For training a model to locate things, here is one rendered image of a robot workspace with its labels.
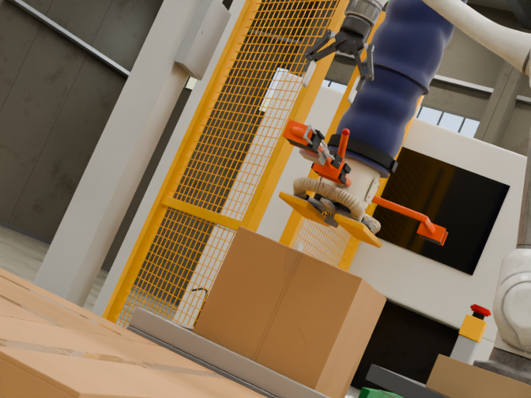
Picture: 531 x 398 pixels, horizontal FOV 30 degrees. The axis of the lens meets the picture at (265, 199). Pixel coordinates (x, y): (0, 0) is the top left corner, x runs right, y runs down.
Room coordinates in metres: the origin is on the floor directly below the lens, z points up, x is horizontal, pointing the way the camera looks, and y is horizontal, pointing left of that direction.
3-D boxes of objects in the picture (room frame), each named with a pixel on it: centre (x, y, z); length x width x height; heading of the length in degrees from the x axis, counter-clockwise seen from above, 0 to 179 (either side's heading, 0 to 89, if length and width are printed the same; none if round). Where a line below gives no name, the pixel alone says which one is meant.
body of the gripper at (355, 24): (2.58, -0.03, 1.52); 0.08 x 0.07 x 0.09; 70
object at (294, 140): (2.57, -0.02, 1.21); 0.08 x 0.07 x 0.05; 161
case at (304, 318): (3.12, -0.24, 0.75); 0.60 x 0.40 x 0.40; 163
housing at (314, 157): (2.69, -0.07, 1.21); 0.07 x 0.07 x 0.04; 71
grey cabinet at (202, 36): (3.82, 0.48, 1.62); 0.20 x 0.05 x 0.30; 160
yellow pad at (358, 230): (3.10, -0.31, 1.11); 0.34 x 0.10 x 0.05; 161
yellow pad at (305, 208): (3.17, -0.13, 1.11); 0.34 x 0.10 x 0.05; 161
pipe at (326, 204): (3.13, -0.22, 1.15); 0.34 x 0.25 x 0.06; 161
